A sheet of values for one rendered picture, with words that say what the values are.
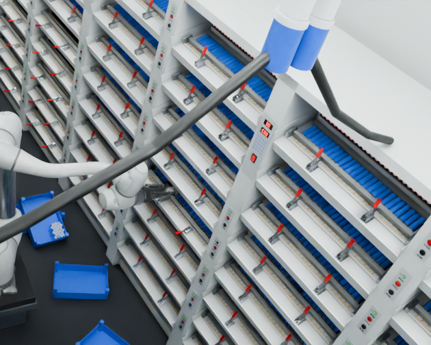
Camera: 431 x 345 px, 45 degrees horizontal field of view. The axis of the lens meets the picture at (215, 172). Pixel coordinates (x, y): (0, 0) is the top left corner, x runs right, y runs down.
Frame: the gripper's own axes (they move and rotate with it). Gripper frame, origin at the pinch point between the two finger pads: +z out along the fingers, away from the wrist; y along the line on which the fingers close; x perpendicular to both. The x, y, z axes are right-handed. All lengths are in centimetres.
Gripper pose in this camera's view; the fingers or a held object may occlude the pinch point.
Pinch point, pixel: (172, 190)
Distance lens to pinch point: 259.6
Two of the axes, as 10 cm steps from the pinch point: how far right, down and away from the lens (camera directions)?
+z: 7.0, -0.8, 7.1
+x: -4.0, 7.8, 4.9
